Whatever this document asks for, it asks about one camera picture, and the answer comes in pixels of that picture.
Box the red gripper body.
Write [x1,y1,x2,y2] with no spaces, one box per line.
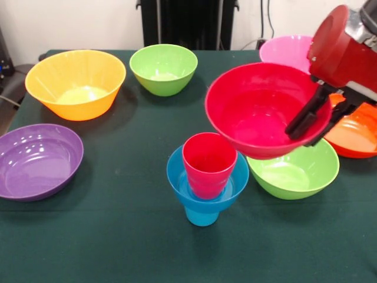
[306,4,377,105]

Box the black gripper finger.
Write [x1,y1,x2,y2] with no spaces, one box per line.
[284,83,333,140]
[305,98,359,148]

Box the pink bowl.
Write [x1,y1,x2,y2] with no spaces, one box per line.
[259,35,315,74]

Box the red bowl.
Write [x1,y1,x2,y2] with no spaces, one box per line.
[204,62,333,161]

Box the red cup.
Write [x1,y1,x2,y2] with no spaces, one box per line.
[181,132,239,201]

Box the blue bowl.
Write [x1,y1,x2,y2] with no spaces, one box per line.
[166,144,250,213]

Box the blue cup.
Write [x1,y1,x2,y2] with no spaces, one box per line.
[184,206,221,228]

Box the purple bowl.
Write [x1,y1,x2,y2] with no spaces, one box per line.
[0,123,85,202]

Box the orange bowl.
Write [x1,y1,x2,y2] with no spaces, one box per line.
[323,93,377,159]

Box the green bowl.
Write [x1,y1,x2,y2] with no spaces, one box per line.
[129,44,199,97]
[246,137,340,200]

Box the dark green tablecloth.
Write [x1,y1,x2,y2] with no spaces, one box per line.
[0,49,377,283]

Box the yellow bowl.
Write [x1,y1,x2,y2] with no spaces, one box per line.
[24,49,127,121]

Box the black office chair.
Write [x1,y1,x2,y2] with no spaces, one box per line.
[0,63,36,107]

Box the black computer box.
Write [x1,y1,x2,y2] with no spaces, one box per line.
[0,28,15,79]

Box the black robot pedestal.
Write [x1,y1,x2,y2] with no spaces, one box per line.
[135,0,240,51]

